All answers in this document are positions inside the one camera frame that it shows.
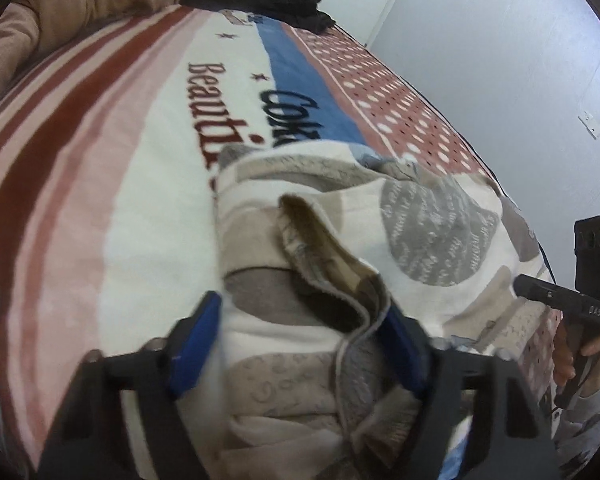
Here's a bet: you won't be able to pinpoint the beige bear print pants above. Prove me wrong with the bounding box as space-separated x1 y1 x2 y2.
216 141 557 479

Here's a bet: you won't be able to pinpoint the grey patterned sleeve forearm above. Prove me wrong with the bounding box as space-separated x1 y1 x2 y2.
554 362 600 479

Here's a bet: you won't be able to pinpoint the person right hand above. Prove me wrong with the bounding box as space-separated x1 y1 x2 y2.
552 321 600 396

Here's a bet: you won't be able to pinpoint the striped fleece bed blanket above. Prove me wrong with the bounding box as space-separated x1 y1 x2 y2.
0 6 556 460

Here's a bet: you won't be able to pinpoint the pink striped quilt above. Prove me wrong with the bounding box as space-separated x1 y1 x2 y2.
0 0 178 111

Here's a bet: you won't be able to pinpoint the black camera box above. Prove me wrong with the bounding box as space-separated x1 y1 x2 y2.
573 212 600 336

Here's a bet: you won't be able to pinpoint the white wall switch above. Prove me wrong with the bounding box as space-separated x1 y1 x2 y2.
578 110 600 139

